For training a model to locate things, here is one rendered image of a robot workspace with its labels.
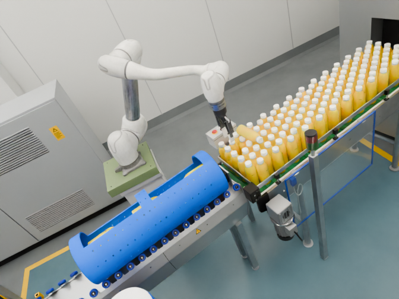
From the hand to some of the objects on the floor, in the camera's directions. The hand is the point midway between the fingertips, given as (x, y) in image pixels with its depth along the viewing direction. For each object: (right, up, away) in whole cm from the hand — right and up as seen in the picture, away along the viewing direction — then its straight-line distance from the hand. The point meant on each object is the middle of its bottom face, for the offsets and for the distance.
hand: (228, 134), depth 175 cm
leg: (+28, -104, +64) cm, 125 cm away
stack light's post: (+79, -91, +53) cm, 132 cm away
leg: (+21, -98, +75) cm, 125 cm away
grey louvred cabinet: (-201, -105, +180) cm, 290 cm away
